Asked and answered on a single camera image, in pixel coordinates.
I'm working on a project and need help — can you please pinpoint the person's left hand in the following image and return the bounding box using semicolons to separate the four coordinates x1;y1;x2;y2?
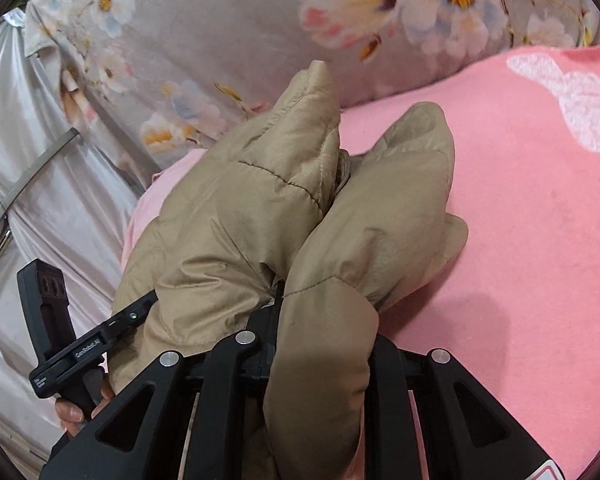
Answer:
55;376;116;437

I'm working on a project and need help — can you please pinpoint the tan puffer jacket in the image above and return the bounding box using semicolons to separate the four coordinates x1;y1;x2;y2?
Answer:
107;60;469;480

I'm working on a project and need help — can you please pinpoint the pink blanket with white bows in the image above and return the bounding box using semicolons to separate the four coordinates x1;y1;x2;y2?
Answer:
120;45;600;480

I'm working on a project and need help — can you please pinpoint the curved metal frame bar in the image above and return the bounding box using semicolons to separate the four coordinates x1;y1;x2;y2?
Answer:
0;127;81;281

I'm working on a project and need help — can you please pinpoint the silver shiny curtain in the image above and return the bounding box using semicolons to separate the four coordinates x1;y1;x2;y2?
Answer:
0;12;148;463

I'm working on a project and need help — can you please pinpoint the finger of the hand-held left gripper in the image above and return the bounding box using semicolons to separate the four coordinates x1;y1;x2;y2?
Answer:
122;289;159;328

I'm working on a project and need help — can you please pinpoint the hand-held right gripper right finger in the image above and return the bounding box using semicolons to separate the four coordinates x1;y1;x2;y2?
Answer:
352;335;556;480

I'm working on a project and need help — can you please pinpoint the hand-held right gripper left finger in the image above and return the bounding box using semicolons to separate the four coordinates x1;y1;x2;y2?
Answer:
45;305;282;480

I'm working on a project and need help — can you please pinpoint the grey floral quilt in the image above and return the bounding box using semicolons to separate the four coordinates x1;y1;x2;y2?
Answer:
25;0;600;186

